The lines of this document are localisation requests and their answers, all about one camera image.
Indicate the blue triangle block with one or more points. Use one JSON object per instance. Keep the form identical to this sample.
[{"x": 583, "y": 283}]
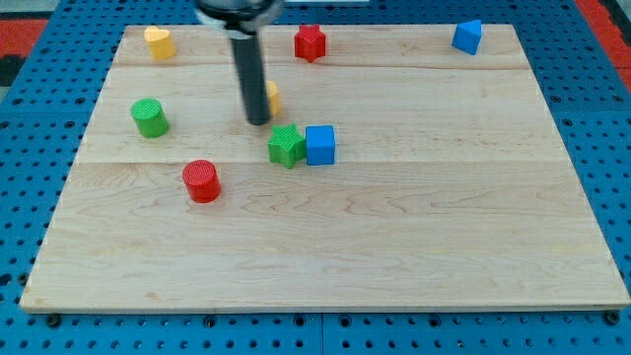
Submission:
[{"x": 467, "y": 36}]

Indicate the blue perforated base mat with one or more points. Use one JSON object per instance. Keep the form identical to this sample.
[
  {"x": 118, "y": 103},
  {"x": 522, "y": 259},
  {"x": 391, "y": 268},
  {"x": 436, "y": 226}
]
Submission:
[{"x": 44, "y": 115}]

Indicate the yellow block behind rod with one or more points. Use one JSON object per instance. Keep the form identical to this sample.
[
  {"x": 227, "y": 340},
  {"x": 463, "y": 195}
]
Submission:
[{"x": 273, "y": 96}]

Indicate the red star block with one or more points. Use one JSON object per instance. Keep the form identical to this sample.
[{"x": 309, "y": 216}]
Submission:
[{"x": 310, "y": 43}]

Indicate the blue cube block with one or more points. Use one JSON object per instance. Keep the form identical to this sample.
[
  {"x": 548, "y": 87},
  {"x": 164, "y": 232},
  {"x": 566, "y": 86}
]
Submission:
[{"x": 320, "y": 145}]

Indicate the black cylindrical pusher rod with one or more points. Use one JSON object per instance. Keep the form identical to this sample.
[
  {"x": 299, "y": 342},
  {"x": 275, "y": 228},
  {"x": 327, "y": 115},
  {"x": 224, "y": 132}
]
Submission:
[{"x": 249, "y": 66}]

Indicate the green cylinder block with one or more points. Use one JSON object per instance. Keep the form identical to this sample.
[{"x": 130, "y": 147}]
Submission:
[{"x": 149, "y": 117}]

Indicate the red cylinder block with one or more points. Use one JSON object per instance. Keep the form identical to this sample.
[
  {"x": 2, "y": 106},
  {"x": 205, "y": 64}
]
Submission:
[{"x": 201, "y": 180}]

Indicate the yellow heart block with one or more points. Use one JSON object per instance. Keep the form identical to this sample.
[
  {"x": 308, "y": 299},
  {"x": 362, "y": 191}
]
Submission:
[{"x": 160, "y": 43}]

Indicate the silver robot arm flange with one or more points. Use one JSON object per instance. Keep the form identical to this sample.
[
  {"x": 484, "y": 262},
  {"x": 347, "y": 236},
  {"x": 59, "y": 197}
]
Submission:
[{"x": 238, "y": 18}]

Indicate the green star block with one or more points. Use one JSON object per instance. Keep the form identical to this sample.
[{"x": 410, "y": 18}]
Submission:
[{"x": 286, "y": 146}]

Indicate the wooden board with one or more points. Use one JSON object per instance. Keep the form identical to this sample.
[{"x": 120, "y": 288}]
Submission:
[{"x": 451, "y": 191}]

